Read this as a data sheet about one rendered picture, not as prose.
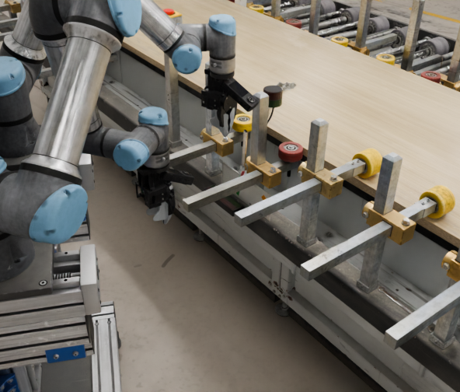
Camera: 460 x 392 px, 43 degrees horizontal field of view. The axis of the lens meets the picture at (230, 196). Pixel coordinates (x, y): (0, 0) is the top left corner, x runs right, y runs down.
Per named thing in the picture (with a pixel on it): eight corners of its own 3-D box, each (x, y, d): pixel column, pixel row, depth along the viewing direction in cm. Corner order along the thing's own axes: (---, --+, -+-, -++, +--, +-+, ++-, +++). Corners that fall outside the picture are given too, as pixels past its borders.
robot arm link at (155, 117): (130, 116, 146) (145, 102, 152) (134, 153, 152) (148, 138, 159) (158, 120, 144) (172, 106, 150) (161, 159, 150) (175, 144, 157)
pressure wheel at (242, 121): (252, 152, 208) (254, 123, 202) (231, 150, 209) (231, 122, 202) (254, 141, 215) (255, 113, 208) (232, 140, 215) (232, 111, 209)
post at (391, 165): (365, 304, 166) (394, 159, 139) (356, 297, 168) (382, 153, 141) (373, 299, 168) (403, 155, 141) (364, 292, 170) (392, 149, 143)
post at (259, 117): (254, 225, 200) (260, 96, 173) (248, 219, 202) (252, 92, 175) (262, 221, 202) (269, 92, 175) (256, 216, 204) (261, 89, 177)
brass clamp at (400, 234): (399, 246, 146) (402, 230, 143) (358, 220, 154) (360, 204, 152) (414, 237, 149) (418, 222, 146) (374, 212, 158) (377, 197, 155)
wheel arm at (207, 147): (145, 179, 188) (144, 168, 186) (140, 174, 191) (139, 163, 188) (249, 141, 210) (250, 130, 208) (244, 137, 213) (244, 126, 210)
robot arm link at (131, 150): (100, 167, 144) (121, 147, 152) (141, 176, 141) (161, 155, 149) (96, 139, 139) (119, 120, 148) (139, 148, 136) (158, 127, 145)
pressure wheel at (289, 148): (287, 184, 191) (290, 154, 184) (271, 174, 196) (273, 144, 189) (305, 176, 195) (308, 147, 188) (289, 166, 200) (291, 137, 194)
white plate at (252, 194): (268, 221, 190) (270, 196, 185) (221, 186, 207) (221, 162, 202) (270, 220, 191) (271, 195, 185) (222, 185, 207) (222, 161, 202)
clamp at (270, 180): (269, 189, 184) (270, 176, 181) (242, 170, 193) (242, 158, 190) (282, 183, 187) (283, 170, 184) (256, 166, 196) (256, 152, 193)
